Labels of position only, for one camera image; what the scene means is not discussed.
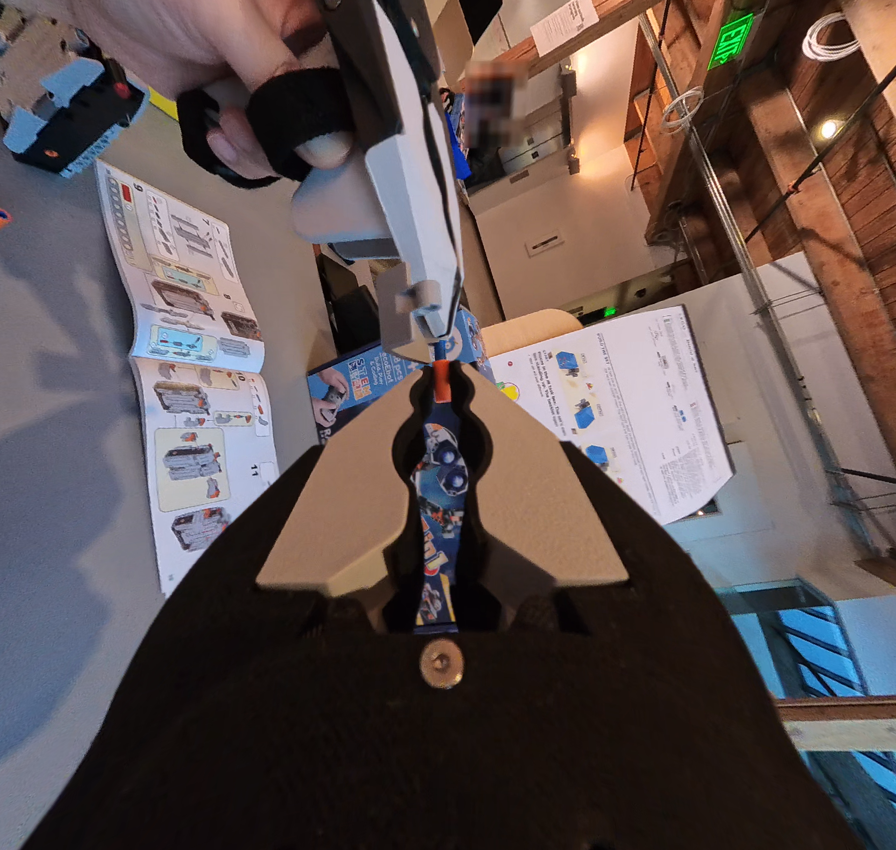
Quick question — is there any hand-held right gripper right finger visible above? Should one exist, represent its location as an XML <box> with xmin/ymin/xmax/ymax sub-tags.
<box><xmin>451</xmin><ymin>362</ymin><xmax>630</xmax><ymax>633</ymax></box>

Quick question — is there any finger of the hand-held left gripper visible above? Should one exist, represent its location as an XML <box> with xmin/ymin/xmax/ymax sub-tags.
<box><xmin>423</xmin><ymin>87</ymin><xmax>464</xmax><ymax>336</ymax></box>
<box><xmin>363</xmin><ymin>0</ymin><xmax>452</xmax><ymax>339</ymax></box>

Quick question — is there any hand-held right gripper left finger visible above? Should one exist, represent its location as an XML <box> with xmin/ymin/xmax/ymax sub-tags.
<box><xmin>255</xmin><ymin>363</ymin><xmax>438</xmax><ymax>633</ymax></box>

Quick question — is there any grey curved building piece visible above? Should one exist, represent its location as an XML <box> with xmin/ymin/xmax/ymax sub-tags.
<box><xmin>377</xmin><ymin>262</ymin><xmax>443</xmax><ymax>368</ymax></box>

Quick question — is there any orange connector with blue pins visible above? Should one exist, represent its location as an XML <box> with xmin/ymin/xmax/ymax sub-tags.
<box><xmin>430</xmin><ymin>338</ymin><xmax>456</xmax><ymax>404</ymax></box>

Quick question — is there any grey desk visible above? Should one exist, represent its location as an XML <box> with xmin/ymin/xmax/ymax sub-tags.
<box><xmin>0</xmin><ymin>87</ymin><xmax>337</xmax><ymax>767</ymax></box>

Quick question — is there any person's left hand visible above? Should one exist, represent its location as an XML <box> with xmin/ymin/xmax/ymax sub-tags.
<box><xmin>52</xmin><ymin>0</ymin><xmax>354</xmax><ymax>182</ymax></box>

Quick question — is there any blue robot kit box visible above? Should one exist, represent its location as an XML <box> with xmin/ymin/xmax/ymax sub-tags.
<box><xmin>307</xmin><ymin>307</ymin><xmax>498</xmax><ymax>634</ymax></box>

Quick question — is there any white instruction poster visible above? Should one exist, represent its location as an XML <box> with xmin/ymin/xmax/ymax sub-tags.
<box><xmin>488</xmin><ymin>304</ymin><xmax>736</xmax><ymax>525</ymax></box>

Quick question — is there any open instruction booklet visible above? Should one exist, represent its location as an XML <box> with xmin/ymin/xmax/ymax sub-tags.
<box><xmin>94</xmin><ymin>159</ymin><xmax>281</xmax><ymax>598</ymax></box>

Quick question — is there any white paper notice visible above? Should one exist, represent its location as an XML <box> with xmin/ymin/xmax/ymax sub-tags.
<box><xmin>530</xmin><ymin>0</ymin><xmax>601</xmax><ymax>56</ymax></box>

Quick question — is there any partly built grey robot model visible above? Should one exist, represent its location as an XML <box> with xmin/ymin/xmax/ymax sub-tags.
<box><xmin>0</xmin><ymin>3</ymin><xmax>149</xmax><ymax>179</ymax></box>

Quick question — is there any green exit sign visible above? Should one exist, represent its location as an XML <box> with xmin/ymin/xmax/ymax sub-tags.
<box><xmin>706</xmin><ymin>12</ymin><xmax>756</xmax><ymax>70</ymax></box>

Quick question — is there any white cable coil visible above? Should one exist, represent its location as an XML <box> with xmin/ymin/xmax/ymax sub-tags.
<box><xmin>801</xmin><ymin>12</ymin><xmax>861</xmax><ymax>62</ymax></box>
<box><xmin>660</xmin><ymin>86</ymin><xmax>704</xmax><ymax>133</ymax></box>

